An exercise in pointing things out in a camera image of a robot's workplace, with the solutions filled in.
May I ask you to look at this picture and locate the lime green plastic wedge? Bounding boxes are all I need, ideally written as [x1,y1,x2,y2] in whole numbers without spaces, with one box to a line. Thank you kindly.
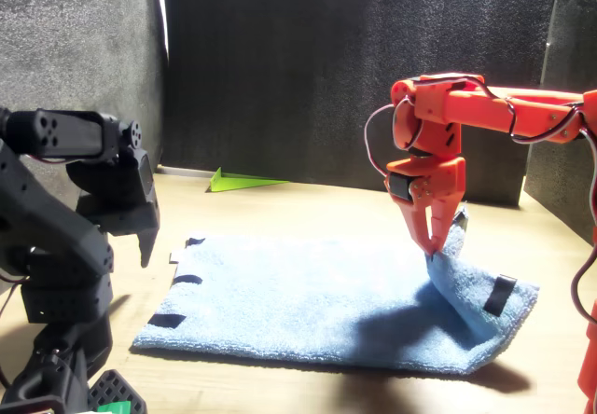
[207,166,290,195]

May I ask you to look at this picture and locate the green table clamp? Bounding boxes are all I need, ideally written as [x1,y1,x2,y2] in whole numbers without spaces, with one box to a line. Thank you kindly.
[95,399,132,414]

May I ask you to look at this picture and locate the light blue towel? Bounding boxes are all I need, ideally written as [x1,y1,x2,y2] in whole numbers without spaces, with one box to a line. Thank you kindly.
[130,201,541,376]

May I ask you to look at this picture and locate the orange arm base servo cable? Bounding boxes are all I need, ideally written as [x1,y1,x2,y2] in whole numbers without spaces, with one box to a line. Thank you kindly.
[571,244,597,327]

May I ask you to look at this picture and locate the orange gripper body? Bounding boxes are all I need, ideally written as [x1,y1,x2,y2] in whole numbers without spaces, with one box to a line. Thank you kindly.
[385,155,467,200]

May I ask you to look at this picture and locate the orange arm wrist servo cable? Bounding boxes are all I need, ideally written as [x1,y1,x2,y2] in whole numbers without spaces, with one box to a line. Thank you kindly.
[363,76,597,178]

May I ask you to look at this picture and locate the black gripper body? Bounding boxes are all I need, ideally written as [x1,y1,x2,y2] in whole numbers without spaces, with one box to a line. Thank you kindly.
[67,145,161,237]

